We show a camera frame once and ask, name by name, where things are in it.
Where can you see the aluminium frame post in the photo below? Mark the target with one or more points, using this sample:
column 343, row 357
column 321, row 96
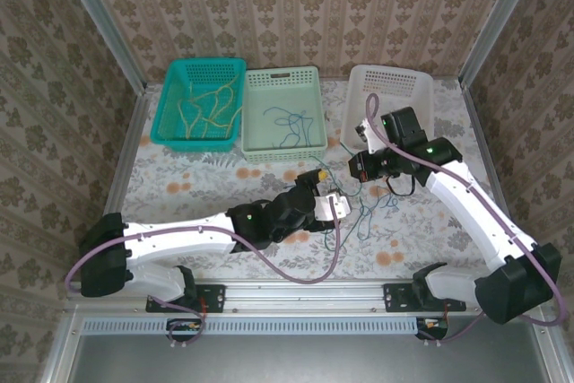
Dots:
column 104, row 26
column 500, row 20

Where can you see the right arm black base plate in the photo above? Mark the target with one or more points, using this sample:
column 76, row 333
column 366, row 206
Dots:
column 397, row 298

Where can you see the aluminium mounting rail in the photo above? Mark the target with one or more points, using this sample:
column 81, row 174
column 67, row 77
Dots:
column 305, row 295

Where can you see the teal plastic basket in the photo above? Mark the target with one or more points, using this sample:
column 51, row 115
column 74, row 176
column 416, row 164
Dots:
column 202, row 145

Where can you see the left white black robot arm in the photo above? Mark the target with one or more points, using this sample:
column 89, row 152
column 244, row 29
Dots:
column 179, row 239

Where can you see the floral table cover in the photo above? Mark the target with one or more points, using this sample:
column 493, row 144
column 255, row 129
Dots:
column 202, row 190

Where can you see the white plastic basket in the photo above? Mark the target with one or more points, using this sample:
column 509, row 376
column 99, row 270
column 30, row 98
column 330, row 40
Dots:
column 399, row 82

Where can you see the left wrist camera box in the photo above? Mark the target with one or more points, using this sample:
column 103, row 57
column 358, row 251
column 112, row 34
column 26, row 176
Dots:
column 334, row 210

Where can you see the black connector box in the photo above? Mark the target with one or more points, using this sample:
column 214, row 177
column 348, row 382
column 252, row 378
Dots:
column 184, row 327
column 432, row 324

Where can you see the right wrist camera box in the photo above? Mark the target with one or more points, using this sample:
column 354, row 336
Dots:
column 370, row 136

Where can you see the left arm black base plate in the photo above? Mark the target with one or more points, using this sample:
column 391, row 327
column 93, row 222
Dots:
column 213, row 298

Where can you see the grey metal panel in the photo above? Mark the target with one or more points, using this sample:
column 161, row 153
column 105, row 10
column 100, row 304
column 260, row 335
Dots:
column 291, row 360

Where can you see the aluminium side rail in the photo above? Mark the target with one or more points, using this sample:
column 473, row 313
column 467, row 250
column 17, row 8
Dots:
column 126, row 154
column 479, row 132

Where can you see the light green plastic basket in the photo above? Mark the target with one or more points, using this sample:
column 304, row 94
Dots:
column 280, row 154

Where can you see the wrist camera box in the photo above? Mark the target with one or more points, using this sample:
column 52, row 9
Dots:
column 334, row 210
column 370, row 136

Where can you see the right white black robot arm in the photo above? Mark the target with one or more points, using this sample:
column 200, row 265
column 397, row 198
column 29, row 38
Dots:
column 471, row 212

